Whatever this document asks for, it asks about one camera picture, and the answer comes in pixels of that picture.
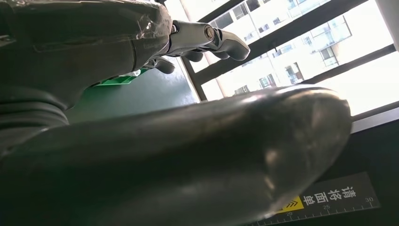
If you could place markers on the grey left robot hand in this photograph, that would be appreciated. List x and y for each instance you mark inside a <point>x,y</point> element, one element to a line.
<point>187,162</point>

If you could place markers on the grey plastic parcel bag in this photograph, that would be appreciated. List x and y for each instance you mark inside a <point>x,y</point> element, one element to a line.
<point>132,74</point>

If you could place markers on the black inbound scanner machine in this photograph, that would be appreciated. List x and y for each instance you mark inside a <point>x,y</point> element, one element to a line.
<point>374,156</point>

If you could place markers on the green plastic crate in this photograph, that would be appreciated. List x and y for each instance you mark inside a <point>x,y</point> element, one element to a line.
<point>115,81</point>

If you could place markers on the black yellow ruler label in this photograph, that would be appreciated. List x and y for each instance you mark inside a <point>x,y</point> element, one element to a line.
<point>336,199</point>

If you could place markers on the dark window frame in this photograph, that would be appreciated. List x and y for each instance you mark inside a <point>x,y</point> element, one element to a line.
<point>280,34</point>

